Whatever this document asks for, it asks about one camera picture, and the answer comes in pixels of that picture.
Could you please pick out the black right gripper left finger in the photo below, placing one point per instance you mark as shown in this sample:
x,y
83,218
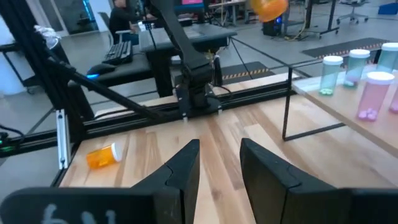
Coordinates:
x,y
93,207

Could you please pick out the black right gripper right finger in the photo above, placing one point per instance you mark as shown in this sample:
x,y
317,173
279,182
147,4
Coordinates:
x,y
311,205

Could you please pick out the large orange pill bottle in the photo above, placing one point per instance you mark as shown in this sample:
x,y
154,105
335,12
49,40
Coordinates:
x,y
101,157

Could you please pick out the pink pill bottle white cap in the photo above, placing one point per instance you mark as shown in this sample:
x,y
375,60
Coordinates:
x,y
373,96

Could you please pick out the green bottle with mixed pills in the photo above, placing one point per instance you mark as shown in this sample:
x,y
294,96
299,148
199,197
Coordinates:
x,y
356,68

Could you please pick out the green bottle with white tablets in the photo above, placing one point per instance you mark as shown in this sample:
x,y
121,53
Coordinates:
x,y
388,59

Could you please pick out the orange pill bottle white cap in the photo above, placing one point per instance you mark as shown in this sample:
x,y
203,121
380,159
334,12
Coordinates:
x,y
269,9

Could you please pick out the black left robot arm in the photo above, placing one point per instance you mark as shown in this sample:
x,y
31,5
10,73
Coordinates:
x,y
192,71

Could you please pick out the black computer mouse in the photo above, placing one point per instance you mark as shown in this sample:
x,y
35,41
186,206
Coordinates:
x,y
102,69

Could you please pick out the black keyboard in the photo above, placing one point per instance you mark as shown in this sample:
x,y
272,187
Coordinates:
x,y
119,53

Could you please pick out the black mat hazard stripes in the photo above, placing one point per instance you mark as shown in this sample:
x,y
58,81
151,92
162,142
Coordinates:
x,y
342,46

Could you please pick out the clear plastic wrap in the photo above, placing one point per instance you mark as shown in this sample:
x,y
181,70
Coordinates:
x,y
46,34

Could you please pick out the black computer tower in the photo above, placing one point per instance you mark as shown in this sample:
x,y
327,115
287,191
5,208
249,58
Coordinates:
x,y
272,28

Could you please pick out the person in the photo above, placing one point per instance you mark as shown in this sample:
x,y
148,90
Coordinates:
x,y
119,20

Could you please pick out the grey office chair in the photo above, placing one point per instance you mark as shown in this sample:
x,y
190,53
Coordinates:
x,y
353,14

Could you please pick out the dark grey desk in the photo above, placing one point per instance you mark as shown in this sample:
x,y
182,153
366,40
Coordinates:
x,y
202,35

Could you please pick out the blue storage bin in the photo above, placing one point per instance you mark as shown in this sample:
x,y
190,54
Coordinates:
x,y
388,8

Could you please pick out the wooden workbench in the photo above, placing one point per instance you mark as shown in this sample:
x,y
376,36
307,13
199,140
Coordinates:
x,y
227,3

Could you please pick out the computer monitor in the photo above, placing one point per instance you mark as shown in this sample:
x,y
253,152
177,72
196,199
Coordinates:
x,y
189,7

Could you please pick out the silver aluminium extrusion post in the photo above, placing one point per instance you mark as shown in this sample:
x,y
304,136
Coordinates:
x,y
63,140

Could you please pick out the wooden shelf black metal frame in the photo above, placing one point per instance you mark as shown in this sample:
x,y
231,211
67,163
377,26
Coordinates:
x,y
339,107

